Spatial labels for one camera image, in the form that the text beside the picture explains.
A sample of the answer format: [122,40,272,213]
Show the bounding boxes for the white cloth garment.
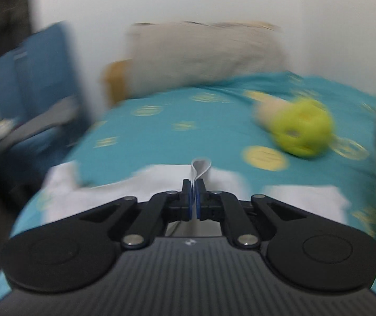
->
[43,158,347,238]

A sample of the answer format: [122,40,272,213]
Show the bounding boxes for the teal bed sheet yellow print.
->
[0,71,376,307]

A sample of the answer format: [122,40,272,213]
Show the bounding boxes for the wooden headboard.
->
[101,58,134,107]

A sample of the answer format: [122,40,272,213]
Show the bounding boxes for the yellow-green round toy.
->
[254,99,337,159]

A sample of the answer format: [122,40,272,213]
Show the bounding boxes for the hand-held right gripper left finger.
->
[78,179,196,250]

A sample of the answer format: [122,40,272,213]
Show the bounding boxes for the grey pillow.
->
[124,21,289,99]

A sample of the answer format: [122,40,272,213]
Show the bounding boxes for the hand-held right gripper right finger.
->
[196,178,308,250]

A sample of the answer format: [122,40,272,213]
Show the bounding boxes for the blue chair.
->
[0,21,93,159]

